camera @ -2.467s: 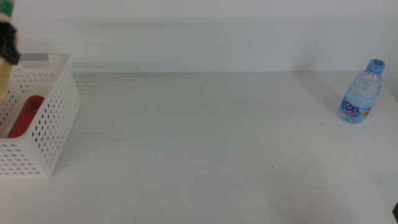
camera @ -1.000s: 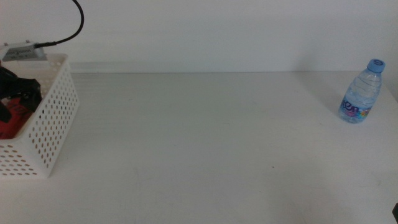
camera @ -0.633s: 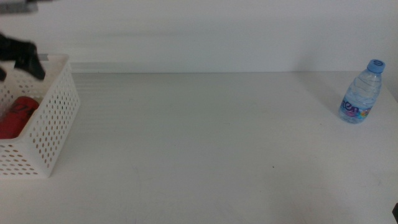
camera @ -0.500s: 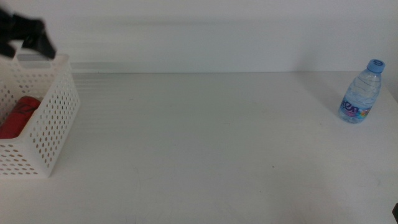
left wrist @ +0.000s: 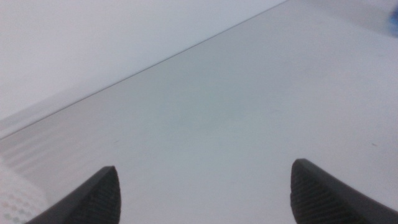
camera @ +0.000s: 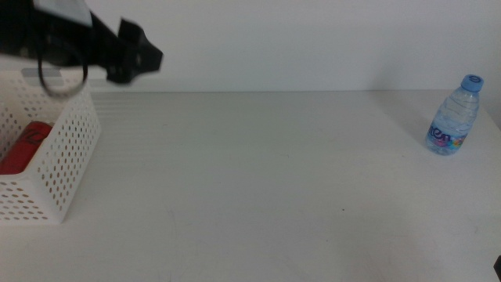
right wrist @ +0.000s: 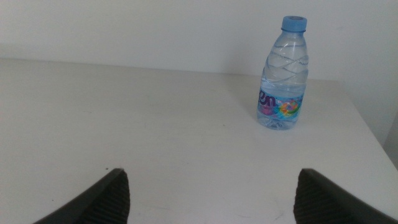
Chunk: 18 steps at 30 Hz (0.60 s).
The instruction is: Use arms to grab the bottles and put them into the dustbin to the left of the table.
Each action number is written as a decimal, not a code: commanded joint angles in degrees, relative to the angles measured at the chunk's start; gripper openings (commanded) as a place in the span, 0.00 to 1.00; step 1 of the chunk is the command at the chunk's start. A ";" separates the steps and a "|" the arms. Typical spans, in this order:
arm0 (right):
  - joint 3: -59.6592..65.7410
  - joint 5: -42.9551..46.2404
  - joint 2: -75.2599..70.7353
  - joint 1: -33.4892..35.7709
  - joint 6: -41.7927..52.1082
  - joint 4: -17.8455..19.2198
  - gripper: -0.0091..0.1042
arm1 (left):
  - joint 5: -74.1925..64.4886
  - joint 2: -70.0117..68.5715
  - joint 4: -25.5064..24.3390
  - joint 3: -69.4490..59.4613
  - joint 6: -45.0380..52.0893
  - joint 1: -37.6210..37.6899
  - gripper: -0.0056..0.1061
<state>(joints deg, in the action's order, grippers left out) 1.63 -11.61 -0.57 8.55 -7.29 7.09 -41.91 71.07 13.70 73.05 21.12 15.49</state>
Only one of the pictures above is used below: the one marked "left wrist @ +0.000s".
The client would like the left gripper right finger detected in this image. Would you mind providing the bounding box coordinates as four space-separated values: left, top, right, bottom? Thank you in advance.
290 158 398 224

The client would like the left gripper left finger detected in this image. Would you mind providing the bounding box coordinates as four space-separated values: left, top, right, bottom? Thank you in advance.
26 166 121 224

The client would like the clear water bottle blue cap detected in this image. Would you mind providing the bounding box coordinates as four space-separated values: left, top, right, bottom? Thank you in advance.
387 6 398 38

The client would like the white perforated plastic basket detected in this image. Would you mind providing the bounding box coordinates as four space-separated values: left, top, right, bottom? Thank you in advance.
0 158 47 224

